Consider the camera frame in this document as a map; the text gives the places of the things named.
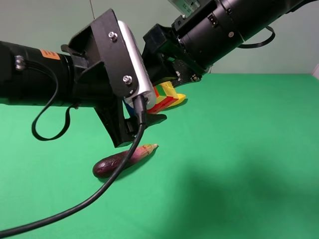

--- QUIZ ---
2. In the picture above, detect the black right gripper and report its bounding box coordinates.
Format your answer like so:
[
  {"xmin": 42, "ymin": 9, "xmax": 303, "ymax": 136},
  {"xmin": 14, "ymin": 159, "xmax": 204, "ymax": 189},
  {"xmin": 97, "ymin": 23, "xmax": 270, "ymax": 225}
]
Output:
[{"xmin": 142, "ymin": 23, "xmax": 208, "ymax": 88}]

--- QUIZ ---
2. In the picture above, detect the black camera cable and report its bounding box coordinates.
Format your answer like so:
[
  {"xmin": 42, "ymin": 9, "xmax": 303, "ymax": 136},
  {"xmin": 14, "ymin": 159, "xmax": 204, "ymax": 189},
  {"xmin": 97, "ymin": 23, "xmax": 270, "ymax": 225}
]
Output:
[{"xmin": 0, "ymin": 96, "xmax": 148, "ymax": 239}]

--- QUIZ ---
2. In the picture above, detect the purple eggplant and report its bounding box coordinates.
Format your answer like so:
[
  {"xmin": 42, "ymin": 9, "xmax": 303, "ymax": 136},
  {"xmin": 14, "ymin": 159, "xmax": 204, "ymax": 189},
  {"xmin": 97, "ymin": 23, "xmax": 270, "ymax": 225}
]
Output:
[{"xmin": 92, "ymin": 144, "xmax": 159, "ymax": 179}]

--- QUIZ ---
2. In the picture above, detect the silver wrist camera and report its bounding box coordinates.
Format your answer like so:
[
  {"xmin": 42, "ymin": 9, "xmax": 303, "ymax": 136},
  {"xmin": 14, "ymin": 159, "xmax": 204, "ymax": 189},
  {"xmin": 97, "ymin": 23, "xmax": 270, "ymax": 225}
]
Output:
[
  {"xmin": 168, "ymin": 0, "xmax": 200, "ymax": 16},
  {"xmin": 118, "ymin": 20, "xmax": 156, "ymax": 110}
]

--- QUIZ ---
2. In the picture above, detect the yellow banana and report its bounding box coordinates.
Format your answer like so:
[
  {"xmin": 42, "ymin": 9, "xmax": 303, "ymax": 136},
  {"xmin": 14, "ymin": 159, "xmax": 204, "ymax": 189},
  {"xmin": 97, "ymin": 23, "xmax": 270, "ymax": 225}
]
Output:
[{"xmin": 174, "ymin": 93, "xmax": 186, "ymax": 105}]

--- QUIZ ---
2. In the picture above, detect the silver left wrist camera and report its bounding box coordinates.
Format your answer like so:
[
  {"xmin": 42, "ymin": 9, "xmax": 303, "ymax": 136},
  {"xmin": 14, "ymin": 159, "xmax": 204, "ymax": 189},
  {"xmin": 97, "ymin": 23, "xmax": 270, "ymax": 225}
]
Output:
[{"xmin": 118, "ymin": 20, "xmax": 156, "ymax": 110}]

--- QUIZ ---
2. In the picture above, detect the multicolour puzzle cube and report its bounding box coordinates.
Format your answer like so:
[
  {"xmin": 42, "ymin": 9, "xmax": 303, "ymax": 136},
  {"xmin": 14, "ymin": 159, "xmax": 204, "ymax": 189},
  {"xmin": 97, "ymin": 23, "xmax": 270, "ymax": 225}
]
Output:
[{"xmin": 148, "ymin": 81, "xmax": 178, "ymax": 114}]

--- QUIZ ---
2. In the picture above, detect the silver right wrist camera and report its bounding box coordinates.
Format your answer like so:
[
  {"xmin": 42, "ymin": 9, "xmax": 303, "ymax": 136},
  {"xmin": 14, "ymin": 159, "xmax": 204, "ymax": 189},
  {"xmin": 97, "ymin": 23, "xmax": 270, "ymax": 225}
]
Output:
[{"xmin": 168, "ymin": 0, "xmax": 200, "ymax": 16}]

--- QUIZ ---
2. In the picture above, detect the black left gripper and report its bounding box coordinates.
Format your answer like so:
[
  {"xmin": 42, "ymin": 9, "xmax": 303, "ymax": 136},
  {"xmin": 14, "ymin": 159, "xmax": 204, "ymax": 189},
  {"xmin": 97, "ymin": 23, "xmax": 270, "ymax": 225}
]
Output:
[{"xmin": 61, "ymin": 8, "xmax": 167, "ymax": 147}]

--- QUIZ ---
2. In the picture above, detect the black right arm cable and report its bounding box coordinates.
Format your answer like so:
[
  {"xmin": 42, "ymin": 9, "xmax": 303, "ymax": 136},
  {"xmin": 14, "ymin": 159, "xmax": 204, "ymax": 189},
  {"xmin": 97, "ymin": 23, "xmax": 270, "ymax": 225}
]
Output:
[{"xmin": 239, "ymin": 24, "xmax": 276, "ymax": 49}]

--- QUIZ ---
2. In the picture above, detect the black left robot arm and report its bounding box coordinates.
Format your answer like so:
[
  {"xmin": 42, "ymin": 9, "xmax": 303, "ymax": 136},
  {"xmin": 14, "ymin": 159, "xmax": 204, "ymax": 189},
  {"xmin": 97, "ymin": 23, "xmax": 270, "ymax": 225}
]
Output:
[{"xmin": 0, "ymin": 9, "xmax": 156, "ymax": 147}]

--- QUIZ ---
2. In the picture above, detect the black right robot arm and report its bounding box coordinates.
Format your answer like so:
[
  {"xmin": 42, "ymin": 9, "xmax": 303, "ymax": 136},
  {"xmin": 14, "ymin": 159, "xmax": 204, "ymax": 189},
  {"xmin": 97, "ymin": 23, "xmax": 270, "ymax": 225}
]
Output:
[{"xmin": 142, "ymin": 0, "xmax": 309, "ymax": 87}]

